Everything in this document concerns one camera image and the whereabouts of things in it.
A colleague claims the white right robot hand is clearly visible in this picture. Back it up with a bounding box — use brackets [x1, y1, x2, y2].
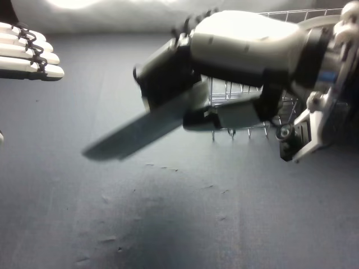
[133, 10, 308, 133]

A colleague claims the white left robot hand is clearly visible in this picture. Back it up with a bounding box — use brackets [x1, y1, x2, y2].
[0, 22, 65, 82]

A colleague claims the white plate with dark rim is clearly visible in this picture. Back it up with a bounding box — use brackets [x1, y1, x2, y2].
[81, 81, 211, 163]
[297, 15, 344, 30]

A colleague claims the white backdrop sheet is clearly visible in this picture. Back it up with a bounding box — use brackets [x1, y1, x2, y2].
[16, 0, 346, 36]

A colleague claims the grey tablecloth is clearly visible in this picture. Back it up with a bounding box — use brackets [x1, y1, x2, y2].
[0, 32, 359, 269]

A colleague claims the silver wire dish rack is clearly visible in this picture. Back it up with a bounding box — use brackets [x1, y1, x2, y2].
[209, 8, 351, 141]

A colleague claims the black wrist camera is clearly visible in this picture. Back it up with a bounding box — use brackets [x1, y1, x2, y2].
[276, 123, 302, 163]

